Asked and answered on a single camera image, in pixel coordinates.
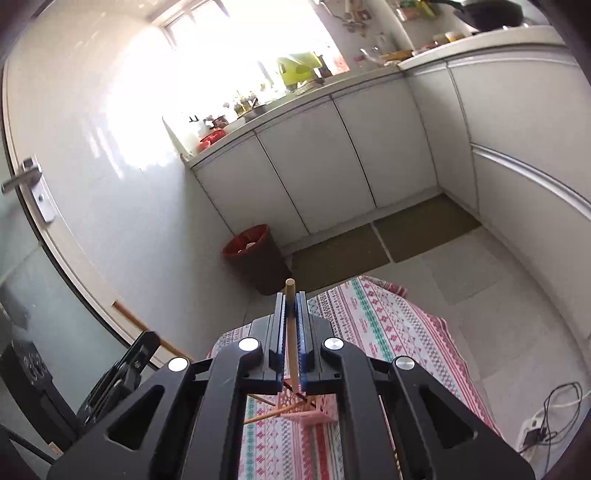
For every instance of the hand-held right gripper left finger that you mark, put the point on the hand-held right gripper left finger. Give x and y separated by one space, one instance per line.
280 332

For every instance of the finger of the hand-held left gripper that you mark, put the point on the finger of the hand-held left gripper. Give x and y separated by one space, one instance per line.
143 348

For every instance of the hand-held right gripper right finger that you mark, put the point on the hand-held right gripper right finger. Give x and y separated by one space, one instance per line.
302 332

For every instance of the light bamboo chopstick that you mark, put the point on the light bamboo chopstick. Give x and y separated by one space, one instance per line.
292 341

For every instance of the pink plastic utensil holder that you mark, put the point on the pink plastic utensil holder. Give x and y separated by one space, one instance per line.
314 417

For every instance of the pile of wooden chopsticks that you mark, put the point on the pile of wooden chopsticks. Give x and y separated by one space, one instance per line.
263 417

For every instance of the dark trash bin red liner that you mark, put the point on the dark trash bin red liner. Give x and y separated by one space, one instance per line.
263 272

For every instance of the brown floor mat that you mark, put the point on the brown floor mat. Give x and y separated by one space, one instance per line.
337 258

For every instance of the patterned tablecloth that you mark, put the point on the patterned tablecloth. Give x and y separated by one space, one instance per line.
392 323

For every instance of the thin black rod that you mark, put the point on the thin black rod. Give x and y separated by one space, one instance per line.
27 446

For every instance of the frosted glass door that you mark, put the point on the frosted glass door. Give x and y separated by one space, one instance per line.
41 286

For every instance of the white cabinet with doors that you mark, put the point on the white cabinet with doors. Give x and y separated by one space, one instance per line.
314 170

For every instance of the white cutting board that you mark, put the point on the white cutting board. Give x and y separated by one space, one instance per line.
178 136

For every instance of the metal pot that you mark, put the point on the metal pot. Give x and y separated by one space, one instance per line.
256 110

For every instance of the white power strip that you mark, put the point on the white power strip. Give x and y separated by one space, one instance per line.
531 422

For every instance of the black power adapter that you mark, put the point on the black power adapter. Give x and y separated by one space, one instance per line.
534 437

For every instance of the yellow-green jug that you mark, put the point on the yellow-green jug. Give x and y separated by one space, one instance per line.
299 69

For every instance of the dark bottle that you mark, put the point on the dark bottle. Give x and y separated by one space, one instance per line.
324 68

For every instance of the white drawer cabinet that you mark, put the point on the white drawer cabinet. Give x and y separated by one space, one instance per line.
521 152

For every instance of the kitchen window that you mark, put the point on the kitchen window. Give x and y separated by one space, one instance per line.
240 41

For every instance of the black wok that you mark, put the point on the black wok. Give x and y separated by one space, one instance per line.
494 16

